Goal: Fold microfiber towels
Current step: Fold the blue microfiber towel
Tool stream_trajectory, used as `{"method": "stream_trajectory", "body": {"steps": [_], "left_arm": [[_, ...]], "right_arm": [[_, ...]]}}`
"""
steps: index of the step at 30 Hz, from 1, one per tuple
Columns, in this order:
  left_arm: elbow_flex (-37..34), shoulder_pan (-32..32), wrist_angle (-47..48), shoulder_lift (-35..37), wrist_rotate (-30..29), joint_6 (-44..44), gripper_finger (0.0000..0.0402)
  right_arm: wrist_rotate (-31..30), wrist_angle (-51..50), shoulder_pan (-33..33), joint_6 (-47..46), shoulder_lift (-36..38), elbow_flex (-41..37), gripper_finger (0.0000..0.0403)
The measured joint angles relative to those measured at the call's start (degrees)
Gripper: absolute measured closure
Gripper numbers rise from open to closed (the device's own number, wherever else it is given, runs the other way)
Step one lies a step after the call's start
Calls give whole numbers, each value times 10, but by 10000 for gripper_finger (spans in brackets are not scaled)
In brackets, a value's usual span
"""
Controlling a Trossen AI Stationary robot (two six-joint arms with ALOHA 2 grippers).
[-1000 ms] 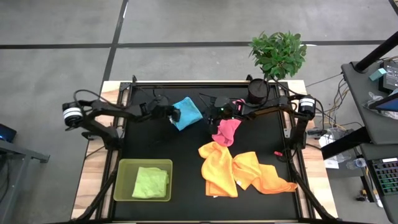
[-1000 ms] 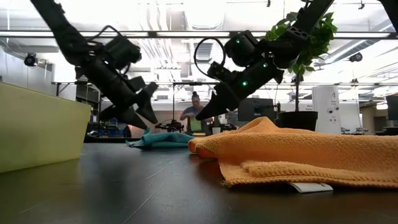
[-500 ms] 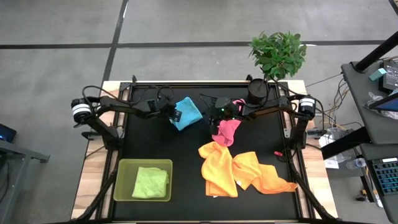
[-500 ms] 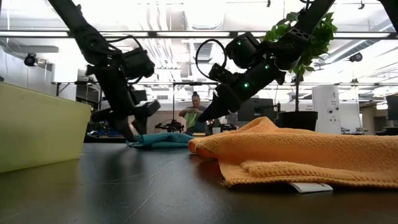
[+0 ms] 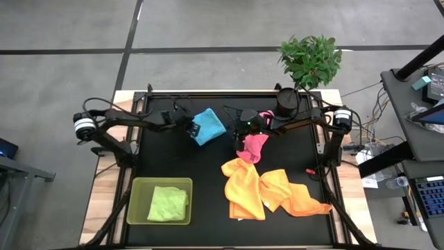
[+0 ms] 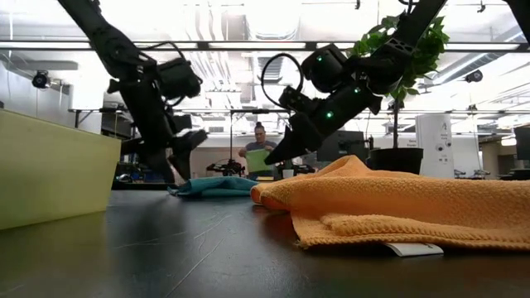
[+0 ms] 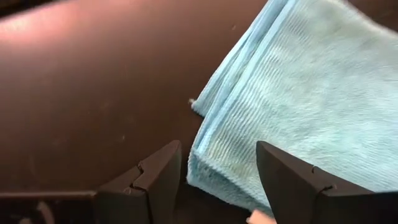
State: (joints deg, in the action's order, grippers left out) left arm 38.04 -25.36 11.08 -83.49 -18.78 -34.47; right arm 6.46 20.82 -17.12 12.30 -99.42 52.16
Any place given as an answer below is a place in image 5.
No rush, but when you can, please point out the grey metal side table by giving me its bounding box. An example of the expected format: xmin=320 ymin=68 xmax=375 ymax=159
xmin=0 ymin=156 xmax=57 ymax=250

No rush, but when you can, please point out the black device blue light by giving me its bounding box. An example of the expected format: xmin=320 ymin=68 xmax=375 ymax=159
xmin=0 ymin=137 xmax=19 ymax=161

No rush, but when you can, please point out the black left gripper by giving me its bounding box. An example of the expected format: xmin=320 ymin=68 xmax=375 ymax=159
xmin=158 ymin=110 xmax=203 ymax=139

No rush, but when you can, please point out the pink microfiber towel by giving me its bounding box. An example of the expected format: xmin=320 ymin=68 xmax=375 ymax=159
xmin=236 ymin=110 xmax=275 ymax=165

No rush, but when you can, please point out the backlit black keyboard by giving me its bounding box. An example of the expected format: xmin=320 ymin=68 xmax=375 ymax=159
xmin=413 ymin=175 xmax=444 ymax=219

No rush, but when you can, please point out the blue microfiber towel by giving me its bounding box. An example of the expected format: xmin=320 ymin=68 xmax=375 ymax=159
xmin=189 ymin=107 xmax=228 ymax=147

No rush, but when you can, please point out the translucent green plastic bin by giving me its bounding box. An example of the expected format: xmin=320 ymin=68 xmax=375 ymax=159
xmin=126 ymin=176 xmax=194 ymax=226

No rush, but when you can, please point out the white paper sheet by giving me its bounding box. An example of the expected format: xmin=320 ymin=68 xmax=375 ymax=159
xmin=355 ymin=142 xmax=383 ymax=190

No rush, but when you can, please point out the lime green microfiber towel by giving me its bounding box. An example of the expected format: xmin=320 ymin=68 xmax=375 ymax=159
xmin=146 ymin=185 xmax=190 ymax=223

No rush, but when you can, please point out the black metal table frame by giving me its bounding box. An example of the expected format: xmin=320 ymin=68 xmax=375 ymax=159
xmin=79 ymin=83 xmax=379 ymax=250

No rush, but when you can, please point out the grey side desk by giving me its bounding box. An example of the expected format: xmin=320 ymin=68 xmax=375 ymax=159
xmin=379 ymin=67 xmax=444 ymax=250

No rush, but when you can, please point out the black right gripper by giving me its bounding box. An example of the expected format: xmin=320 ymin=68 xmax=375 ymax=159
xmin=232 ymin=108 xmax=269 ymax=151

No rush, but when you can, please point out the clear plastic water bottle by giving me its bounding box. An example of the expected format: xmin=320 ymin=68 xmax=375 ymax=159
xmin=385 ymin=175 xmax=411 ymax=190

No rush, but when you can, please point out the black electronic device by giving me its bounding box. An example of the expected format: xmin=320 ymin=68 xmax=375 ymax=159
xmin=421 ymin=67 xmax=444 ymax=105

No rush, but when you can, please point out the small teal box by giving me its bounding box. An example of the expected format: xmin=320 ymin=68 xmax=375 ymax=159
xmin=411 ymin=75 xmax=432 ymax=92

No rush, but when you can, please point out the orange microfiber towel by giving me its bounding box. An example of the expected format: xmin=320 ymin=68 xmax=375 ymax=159
xmin=258 ymin=169 xmax=334 ymax=218
xmin=221 ymin=158 xmax=266 ymax=222

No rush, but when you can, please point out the black pole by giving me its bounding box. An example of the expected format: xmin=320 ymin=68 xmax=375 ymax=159
xmin=395 ymin=34 xmax=444 ymax=82

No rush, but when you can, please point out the green plant in black pot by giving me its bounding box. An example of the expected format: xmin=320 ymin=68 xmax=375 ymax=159
xmin=275 ymin=34 xmax=343 ymax=119

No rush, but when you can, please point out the dark tablet screen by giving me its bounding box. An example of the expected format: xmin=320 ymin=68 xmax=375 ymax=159
xmin=411 ymin=103 xmax=444 ymax=126

